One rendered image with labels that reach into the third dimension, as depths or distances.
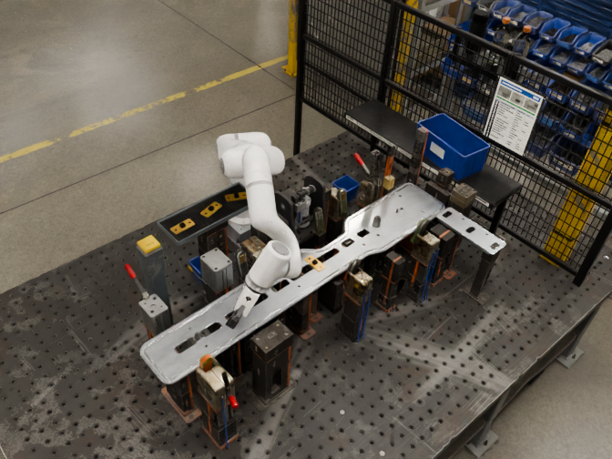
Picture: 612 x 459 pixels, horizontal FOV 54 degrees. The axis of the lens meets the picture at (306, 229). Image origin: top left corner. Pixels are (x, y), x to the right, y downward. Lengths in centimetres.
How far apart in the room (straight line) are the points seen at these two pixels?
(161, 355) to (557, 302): 168
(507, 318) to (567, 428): 85
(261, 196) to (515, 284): 135
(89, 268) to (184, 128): 222
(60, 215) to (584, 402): 323
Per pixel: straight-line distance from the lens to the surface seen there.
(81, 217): 410
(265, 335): 202
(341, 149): 335
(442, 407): 234
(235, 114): 490
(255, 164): 195
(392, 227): 246
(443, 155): 273
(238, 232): 268
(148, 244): 215
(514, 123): 271
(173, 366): 201
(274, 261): 181
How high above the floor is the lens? 265
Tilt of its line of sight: 43 degrees down
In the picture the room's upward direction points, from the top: 4 degrees clockwise
